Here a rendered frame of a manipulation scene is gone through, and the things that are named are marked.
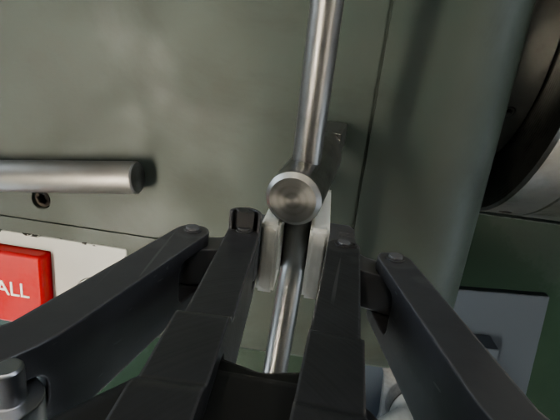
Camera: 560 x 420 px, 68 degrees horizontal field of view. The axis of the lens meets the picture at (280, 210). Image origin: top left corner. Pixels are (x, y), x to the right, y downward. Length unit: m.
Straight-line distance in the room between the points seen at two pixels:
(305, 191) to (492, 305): 0.80
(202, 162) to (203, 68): 0.06
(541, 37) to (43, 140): 0.35
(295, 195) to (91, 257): 0.21
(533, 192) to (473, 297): 0.56
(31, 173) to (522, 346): 0.91
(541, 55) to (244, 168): 0.22
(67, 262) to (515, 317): 0.82
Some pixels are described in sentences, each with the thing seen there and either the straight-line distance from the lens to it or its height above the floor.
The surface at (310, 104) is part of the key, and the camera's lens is 0.16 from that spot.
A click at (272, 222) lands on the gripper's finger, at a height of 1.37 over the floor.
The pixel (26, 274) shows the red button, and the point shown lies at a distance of 0.36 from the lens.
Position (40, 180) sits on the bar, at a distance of 0.31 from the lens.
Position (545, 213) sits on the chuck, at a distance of 0.42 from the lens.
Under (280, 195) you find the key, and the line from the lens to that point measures 0.16.
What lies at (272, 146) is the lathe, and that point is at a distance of 0.27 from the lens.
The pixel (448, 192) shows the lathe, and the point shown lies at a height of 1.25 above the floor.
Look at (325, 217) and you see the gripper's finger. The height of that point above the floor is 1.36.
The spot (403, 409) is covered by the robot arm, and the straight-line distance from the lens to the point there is 0.83.
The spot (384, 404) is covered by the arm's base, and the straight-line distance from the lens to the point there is 0.94.
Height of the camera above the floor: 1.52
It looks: 72 degrees down
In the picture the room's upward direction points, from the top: 157 degrees counter-clockwise
